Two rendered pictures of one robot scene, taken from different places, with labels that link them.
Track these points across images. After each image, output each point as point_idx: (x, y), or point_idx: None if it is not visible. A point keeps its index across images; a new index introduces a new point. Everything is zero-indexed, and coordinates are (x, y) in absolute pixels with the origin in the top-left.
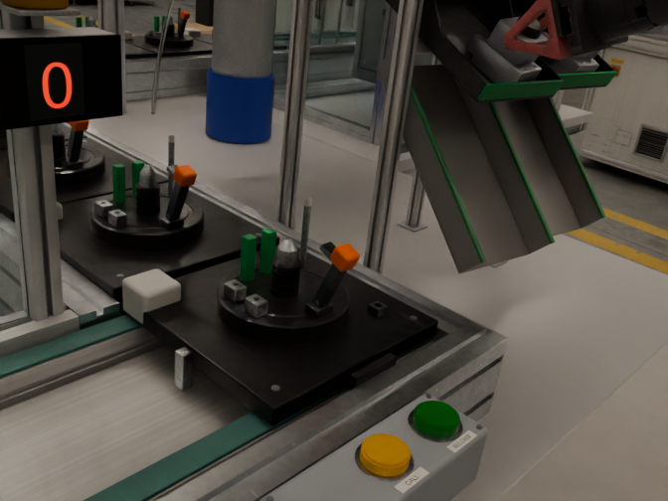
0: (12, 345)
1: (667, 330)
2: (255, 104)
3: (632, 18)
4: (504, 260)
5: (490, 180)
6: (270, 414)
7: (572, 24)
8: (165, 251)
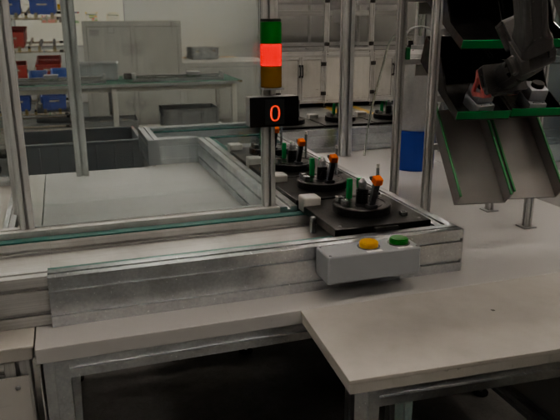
0: (254, 212)
1: None
2: (420, 147)
3: (507, 77)
4: (485, 202)
5: (487, 165)
6: (334, 232)
7: (483, 82)
8: (323, 192)
